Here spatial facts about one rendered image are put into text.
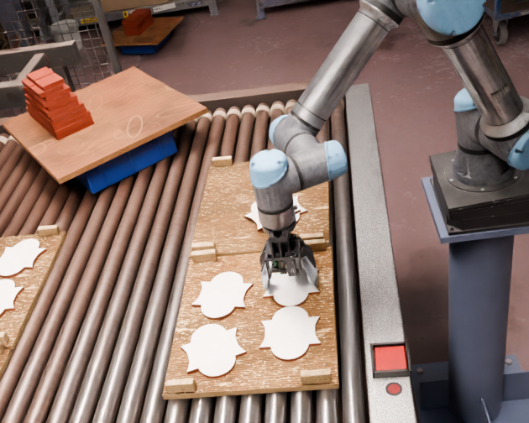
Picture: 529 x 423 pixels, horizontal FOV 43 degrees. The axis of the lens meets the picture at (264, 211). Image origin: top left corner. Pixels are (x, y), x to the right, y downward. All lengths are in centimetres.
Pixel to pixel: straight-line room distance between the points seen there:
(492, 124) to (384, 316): 47
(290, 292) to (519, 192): 61
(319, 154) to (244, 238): 44
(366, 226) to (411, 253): 131
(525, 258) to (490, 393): 87
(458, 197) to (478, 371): 68
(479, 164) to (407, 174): 178
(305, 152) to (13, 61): 192
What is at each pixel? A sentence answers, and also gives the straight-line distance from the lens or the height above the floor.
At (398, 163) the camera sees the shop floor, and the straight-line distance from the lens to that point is 358.
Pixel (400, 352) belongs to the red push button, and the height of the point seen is 93.
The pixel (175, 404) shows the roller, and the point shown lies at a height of 92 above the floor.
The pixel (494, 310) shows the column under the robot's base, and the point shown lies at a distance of 202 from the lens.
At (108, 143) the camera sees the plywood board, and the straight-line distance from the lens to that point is 205.
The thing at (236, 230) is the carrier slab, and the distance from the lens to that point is 172.
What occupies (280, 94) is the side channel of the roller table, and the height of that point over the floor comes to 94.
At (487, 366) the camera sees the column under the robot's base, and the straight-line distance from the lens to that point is 219.
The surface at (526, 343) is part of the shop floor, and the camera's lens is 267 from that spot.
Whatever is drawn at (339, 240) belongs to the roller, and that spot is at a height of 92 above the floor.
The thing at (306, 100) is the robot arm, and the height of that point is 132.
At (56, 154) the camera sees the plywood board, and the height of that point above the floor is 104.
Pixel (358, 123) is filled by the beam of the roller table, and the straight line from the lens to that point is 212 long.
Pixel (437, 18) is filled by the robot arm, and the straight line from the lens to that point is 128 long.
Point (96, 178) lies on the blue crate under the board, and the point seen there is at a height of 97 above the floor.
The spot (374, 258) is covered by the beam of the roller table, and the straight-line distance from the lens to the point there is 161.
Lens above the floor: 198
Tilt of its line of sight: 36 degrees down
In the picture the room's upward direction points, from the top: 11 degrees counter-clockwise
